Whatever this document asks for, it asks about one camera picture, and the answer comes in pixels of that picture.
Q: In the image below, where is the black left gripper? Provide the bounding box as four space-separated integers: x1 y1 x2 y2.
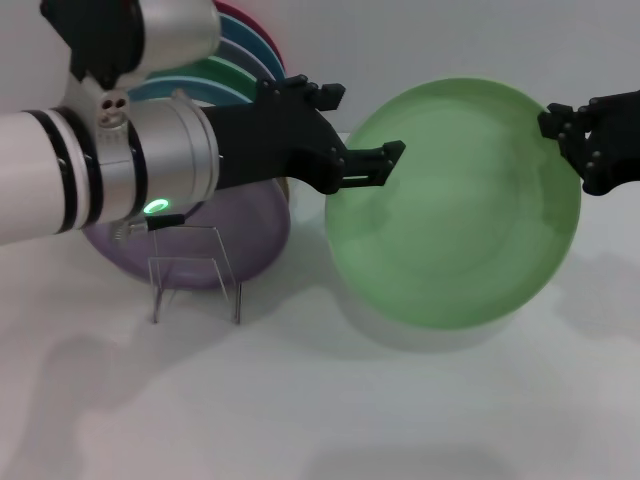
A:
202 73 406 196

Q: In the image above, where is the light green plate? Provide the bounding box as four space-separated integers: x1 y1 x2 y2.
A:
324 77 584 329

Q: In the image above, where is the metal wire plate rack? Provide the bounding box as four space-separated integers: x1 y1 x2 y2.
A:
148 227 244 325

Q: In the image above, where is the purple plate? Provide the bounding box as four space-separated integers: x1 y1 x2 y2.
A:
82 177 292 291

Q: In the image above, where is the lavender grey plate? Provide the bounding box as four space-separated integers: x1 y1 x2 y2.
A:
214 38 277 82

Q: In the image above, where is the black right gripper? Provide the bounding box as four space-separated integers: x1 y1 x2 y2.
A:
538 89 640 196

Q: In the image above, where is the dark green plate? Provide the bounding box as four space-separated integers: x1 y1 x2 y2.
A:
149 54 261 101

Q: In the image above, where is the crimson red plate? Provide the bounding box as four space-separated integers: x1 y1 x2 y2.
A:
214 0 288 76

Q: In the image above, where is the dark teal plate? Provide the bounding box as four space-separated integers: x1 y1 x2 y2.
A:
217 13 285 81

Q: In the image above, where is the blue plate pale rim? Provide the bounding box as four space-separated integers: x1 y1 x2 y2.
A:
126 75 254 107

